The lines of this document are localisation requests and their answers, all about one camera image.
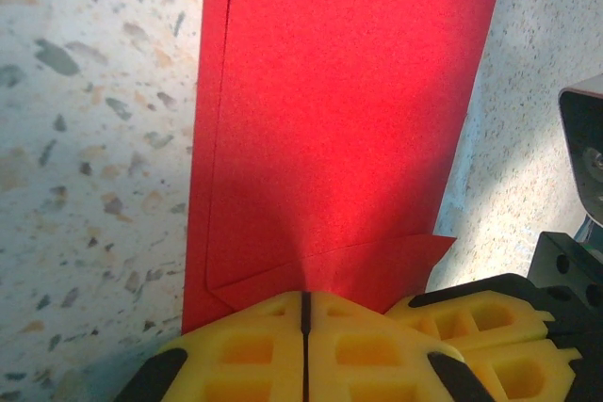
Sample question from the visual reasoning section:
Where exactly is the red cloth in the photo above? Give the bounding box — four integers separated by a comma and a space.
181, 0, 510, 342

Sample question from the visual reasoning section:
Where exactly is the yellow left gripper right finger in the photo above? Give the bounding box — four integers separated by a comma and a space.
304, 289, 491, 402

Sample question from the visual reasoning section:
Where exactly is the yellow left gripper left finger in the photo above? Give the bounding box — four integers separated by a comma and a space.
112, 289, 306, 402

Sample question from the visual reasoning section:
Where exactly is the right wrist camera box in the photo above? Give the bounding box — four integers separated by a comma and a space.
558, 72, 603, 229

